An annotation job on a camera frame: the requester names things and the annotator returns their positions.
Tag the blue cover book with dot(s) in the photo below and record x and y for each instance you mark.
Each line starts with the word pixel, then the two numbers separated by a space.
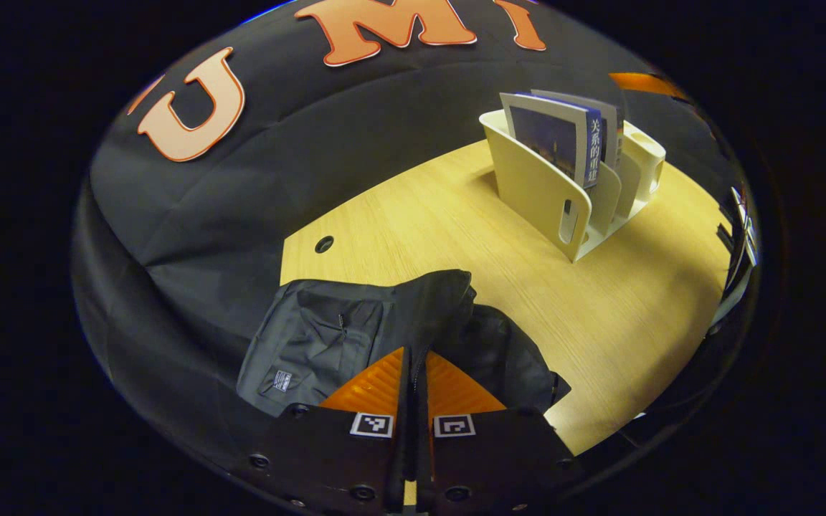
pixel 549 140

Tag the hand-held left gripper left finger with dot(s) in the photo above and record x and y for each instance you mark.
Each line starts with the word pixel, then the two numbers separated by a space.
pixel 402 444

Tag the black schoolbag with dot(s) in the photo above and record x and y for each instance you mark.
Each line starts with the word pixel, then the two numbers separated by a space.
pixel 327 337

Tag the white spine portrait book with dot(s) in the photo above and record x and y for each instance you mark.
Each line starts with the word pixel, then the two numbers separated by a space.
pixel 612 129

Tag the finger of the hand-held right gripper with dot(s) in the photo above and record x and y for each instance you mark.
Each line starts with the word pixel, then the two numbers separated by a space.
pixel 646 82

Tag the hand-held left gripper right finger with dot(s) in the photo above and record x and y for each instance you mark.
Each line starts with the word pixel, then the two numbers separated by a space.
pixel 424 451

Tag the cream plastic bookshelf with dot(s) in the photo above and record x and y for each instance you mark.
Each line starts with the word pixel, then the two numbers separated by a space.
pixel 535 193

